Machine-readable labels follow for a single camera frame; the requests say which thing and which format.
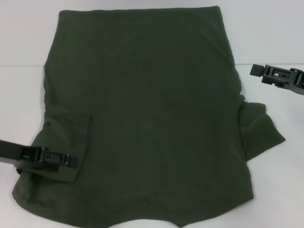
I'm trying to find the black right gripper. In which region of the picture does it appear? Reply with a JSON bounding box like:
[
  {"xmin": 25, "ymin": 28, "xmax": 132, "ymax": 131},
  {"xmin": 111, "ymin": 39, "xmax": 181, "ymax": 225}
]
[{"xmin": 250, "ymin": 64, "xmax": 304, "ymax": 94}]

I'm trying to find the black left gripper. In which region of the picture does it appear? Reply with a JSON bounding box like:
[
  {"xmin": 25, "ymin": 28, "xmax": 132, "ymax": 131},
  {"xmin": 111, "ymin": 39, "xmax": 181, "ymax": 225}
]
[{"xmin": 0, "ymin": 140, "xmax": 79, "ymax": 172}]

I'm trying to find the dark green t-shirt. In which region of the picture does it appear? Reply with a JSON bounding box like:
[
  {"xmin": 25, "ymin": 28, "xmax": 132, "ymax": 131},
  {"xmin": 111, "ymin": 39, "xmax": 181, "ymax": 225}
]
[{"xmin": 11, "ymin": 6, "xmax": 287, "ymax": 228}]

